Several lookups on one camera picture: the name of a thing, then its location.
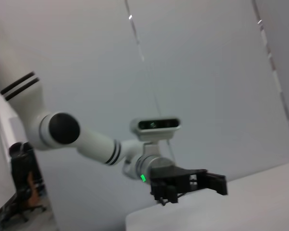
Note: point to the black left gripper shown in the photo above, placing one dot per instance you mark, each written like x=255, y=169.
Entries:
x=168, y=178

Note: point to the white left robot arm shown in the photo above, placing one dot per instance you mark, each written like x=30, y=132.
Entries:
x=16, y=60

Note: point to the black office chair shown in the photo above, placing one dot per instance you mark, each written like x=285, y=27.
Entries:
x=21, y=173

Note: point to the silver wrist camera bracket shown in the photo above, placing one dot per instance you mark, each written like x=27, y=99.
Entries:
x=150, y=149

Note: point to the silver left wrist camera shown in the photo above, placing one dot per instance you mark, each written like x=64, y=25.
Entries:
x=156, y=125

